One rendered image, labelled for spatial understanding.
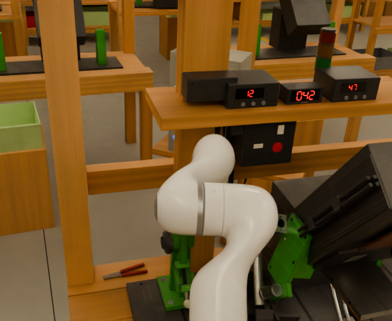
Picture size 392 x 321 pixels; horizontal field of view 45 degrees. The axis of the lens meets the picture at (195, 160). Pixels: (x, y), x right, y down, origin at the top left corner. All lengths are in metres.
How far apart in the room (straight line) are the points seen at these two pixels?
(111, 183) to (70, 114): 0.33
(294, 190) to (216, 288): 0.85
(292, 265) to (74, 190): 0.69
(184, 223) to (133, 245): 2.47
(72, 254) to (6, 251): 1.77
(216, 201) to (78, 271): 0.94
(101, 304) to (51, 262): 1.61
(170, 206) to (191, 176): 0.08
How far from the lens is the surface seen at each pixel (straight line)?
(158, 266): 1.81
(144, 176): 1.63
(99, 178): 1.61
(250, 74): 1.48
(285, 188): 1.62
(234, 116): 1.38
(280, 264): 1.48
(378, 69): 6.76
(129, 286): 1.70
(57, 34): 1.34
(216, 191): 0.86
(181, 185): 0.87
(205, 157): 0.93
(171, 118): 1.32
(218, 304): 0.82
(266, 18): 9.12
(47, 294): 3.04
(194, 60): 1.41
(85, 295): 1.72
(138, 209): 3.67
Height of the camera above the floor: 2.06
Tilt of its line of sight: 28 degrees down
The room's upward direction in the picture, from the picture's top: 3 degrees clockwise
